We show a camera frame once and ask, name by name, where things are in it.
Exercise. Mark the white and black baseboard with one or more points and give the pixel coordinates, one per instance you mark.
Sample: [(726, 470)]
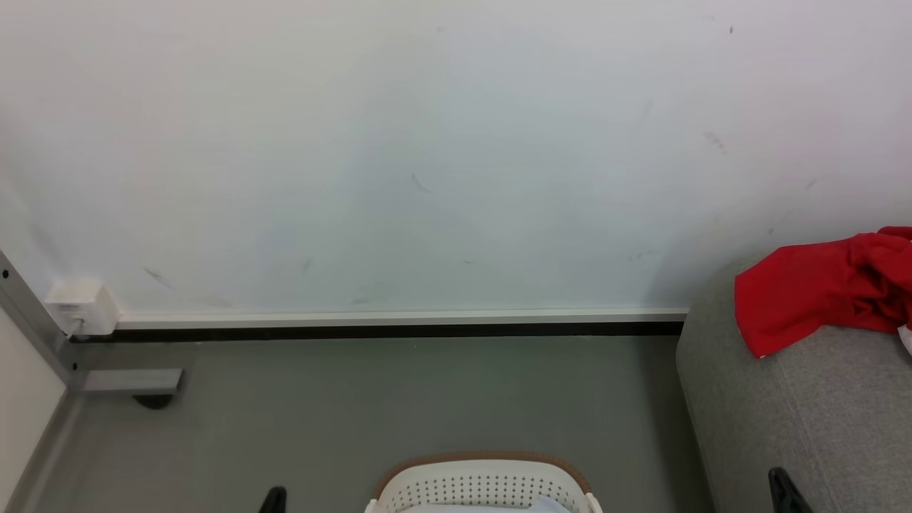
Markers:
[(399, 323)]

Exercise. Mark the white wall socket box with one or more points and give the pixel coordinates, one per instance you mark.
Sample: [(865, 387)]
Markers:
[(84, 305)]

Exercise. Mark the black round frame foot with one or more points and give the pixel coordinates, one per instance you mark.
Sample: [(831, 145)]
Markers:
[(153, 401)]

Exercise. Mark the light blue cloth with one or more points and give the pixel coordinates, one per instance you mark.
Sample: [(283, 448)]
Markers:
[(491, 508)]

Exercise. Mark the red cloth garment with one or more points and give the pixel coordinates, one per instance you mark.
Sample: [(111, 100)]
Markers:
[(819, 292)]

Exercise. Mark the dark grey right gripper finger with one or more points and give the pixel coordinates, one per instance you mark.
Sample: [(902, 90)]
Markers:
[(787, 495)]

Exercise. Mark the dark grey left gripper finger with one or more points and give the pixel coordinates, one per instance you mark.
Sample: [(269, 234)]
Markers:
[(274, 501)]

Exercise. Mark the grey metal frame post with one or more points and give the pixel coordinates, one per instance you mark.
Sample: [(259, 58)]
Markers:
[(128, 381)]

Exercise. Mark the white partition panel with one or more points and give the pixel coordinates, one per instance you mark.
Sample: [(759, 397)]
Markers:
[(25, 406)]

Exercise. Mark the white laundry basket brown rim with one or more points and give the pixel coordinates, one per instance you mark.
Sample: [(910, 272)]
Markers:
[(484, 481)]

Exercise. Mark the grey fabric sofa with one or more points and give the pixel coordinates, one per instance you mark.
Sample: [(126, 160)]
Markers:
[(819, 427)]

